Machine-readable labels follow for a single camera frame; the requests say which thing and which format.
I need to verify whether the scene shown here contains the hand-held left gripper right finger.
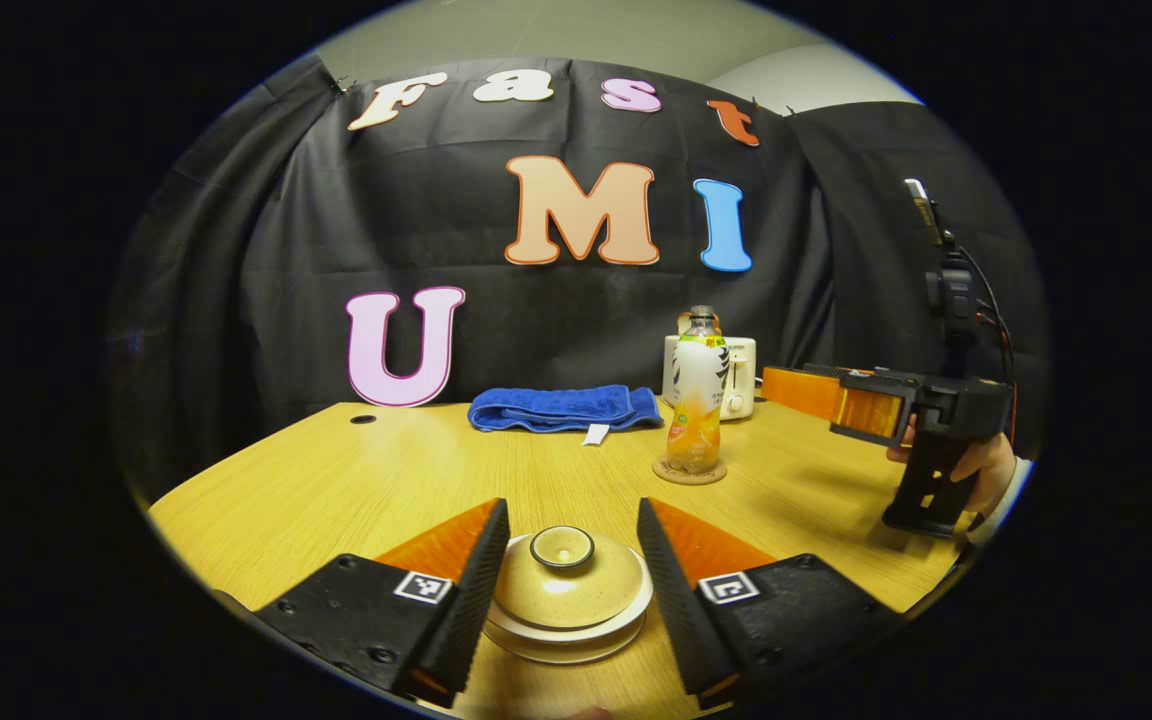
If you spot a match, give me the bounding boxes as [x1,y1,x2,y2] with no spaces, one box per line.
[636,497,907,706]

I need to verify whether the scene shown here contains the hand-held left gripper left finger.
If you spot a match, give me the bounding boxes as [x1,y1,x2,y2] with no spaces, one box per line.
[254,497,512,709]

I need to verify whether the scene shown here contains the beige ceramic teacup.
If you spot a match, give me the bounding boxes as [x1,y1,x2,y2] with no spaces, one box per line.
[484,575,655,646]

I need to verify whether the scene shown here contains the beige ceramic teacup lid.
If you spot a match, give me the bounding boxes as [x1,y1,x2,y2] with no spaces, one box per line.
[494,526,645,631]

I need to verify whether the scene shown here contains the clear water bottle white label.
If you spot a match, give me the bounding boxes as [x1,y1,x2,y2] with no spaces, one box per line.
[666,305,732,476]

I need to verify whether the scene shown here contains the round brown coaster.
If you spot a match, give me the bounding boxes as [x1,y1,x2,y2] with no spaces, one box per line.
[652,455,728,487]

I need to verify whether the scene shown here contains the cream toaster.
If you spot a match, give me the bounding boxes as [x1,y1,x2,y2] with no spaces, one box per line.
[663,335,757,421]

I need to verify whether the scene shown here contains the beige ceramic saucer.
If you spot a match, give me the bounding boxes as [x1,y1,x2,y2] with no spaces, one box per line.
[484,620,647,667]

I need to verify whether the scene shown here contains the folded blue towel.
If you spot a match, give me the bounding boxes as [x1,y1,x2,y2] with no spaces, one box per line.
[468,385,664,446]

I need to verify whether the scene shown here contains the black backdrop cloth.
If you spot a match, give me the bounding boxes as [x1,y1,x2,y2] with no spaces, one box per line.
[106,55,1052,501]

